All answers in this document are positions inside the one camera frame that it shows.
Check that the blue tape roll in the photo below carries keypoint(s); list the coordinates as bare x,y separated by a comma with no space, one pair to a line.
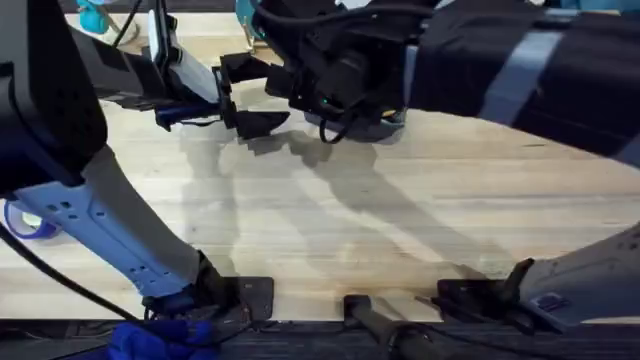
12,227

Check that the left wrist upright plate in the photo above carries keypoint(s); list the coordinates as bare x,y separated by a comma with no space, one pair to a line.
159,40

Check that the black rail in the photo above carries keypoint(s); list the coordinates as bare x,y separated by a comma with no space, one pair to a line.
300,345

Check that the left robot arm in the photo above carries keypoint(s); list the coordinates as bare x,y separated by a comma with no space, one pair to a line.
115,235

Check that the teal plastic object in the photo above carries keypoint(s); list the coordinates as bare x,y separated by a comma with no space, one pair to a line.
245,15
92,20

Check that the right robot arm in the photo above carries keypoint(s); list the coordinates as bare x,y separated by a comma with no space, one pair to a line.
575,75

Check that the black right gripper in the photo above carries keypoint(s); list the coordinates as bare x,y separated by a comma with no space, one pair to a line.
300,30

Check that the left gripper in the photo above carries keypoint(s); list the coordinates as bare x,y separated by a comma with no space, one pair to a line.
195,80

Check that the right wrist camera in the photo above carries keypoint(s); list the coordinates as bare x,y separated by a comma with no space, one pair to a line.
345,75

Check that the blue cloth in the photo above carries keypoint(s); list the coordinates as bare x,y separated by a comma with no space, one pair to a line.
160,340

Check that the black table clamp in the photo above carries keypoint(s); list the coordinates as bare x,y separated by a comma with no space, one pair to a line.
380,325

